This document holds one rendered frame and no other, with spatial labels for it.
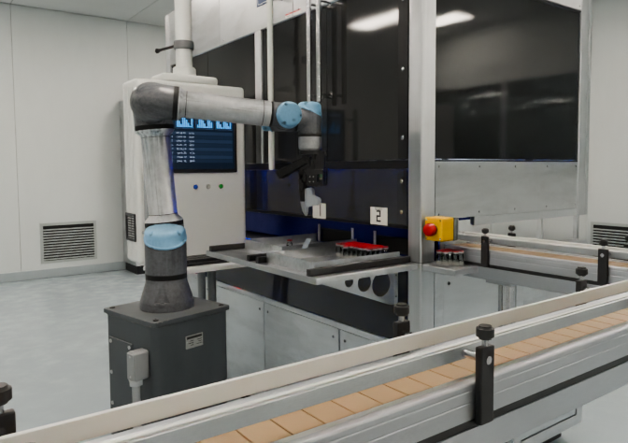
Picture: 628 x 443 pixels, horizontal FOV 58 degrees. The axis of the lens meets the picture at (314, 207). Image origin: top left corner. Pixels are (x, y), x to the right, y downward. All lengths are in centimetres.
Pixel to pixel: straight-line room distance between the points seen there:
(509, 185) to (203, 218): 126
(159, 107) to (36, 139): 532
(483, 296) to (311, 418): 154
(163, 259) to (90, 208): 543
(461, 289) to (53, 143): 561
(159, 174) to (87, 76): 539
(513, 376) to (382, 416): 22
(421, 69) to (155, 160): 85
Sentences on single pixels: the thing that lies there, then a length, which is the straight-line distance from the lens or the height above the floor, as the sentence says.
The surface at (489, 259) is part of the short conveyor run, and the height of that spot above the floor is 91.
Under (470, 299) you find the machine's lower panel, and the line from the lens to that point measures 204.
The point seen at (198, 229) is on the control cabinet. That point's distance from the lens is 248.
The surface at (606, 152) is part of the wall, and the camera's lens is 661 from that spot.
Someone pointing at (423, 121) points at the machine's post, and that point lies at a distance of 181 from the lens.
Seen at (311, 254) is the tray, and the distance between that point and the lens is 193.
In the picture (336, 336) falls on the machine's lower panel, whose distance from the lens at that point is 221.
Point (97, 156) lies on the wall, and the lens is 704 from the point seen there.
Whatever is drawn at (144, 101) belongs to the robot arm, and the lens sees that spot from 165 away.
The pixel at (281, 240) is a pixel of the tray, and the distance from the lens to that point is 226.
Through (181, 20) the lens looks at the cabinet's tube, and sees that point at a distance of 259.
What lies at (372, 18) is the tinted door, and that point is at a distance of 204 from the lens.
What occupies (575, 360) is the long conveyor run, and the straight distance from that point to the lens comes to 88.
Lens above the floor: 118
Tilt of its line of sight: 4 degrees down
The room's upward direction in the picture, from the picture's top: straight up
